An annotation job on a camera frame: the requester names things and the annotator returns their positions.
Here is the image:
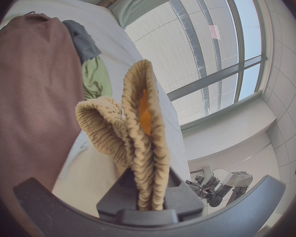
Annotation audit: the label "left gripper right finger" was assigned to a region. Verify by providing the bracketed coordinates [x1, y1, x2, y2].
[165, 167, 204, 222]

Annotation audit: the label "grey-green curtain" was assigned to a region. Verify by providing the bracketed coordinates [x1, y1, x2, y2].
[107, 0, 188, 29]

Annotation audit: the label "dark grey garment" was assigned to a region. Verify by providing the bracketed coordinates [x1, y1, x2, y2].
[62, 19, 101, 64]

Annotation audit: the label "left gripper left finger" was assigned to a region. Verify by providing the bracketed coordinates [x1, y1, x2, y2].
[97, 168, 140, 218]

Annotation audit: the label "brown garment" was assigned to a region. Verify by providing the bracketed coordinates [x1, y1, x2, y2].
[0, 13, 85, 182]

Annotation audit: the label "bed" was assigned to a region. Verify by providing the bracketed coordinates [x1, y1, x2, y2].
[0, 0, 190, 218]

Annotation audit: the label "window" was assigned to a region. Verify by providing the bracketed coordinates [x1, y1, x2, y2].
[123, 0, 268, 130]

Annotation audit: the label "green garment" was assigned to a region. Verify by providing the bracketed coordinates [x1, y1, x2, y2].
[81, 56, 112, 101]

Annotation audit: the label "white garment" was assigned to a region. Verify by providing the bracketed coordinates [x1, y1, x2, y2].
[53, 135, 92, 192]

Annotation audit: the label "tan shorts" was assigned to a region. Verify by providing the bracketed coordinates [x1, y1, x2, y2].
[75, 59, 171, 212]

